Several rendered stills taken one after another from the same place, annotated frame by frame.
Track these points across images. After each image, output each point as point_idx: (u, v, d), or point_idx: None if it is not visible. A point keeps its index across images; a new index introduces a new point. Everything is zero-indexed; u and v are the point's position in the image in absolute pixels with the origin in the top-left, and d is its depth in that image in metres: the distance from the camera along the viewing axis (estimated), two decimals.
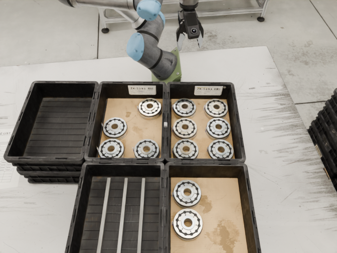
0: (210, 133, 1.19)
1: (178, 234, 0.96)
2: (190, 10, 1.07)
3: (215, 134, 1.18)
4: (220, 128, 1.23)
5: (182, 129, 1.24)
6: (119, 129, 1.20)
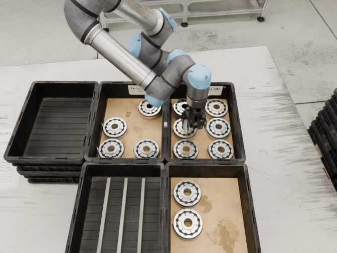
0: (210, 133, 1.19)
1: (178, 234, 0.96)
2: None
3: (215, 134, 1.18)
4: (220, 128, 1.23)
5: (182, 129, 1.24)
6: (119, 129, 1.20)
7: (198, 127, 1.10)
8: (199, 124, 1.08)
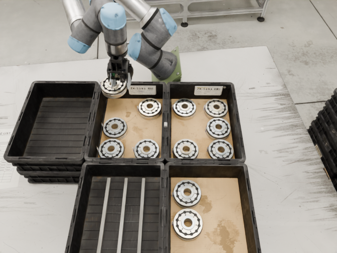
0: (210, 133, 1.19)
1: (178, 234, 0.96)
2: None
3: (215, 134, 1.18)
4: (220, 128, 1.23)
5: None
6: (119, 129, 1.20)
7: (120, 80, 1.04)
8: (120, 75, 1.02)
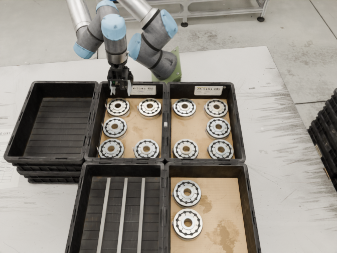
0: (210, 133, 1.19)
1: (178, 234, 0.96)
2: None
3: (215, 134, 1.18)
4: (220, 128, 1.23)
5: (117, 108, 1.30)
6: (119, 129, 1.20)
7: (120, 87, 1.07)
8: (120, 83, 1.05)
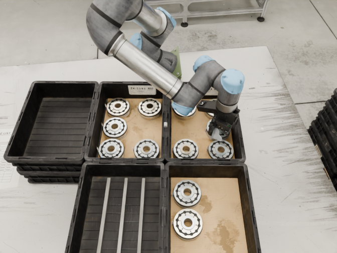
0: None
1: (178, 234, 0.96)
2: None
3: None
4: None
5: (117, 108, 1.30)
6: (119, 129, 1.20)
7: (232, 126, 1.10)
8: (234, 123, 1.08)
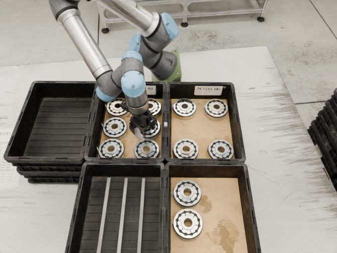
0: None
1: (178, 234, 0.96)
2: None
3: (142, 133, 1.19)
4: None
5: (117, 108, 1.30)
6: (119, 129, 1.20)
7: (151, 128, 1.10)
8: (152, 124, 1.08)
